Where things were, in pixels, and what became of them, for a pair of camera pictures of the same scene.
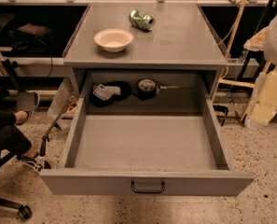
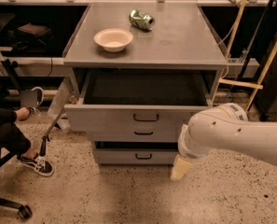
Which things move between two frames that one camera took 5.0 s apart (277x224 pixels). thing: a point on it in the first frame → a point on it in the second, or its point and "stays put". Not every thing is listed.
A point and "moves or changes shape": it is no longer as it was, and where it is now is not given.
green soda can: (141, 20) stays put
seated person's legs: (4, 134) stays put
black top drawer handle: (147, 190) → (145, 120)
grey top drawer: (145, 133) moves or changes shape
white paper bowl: (114, 39) stays put
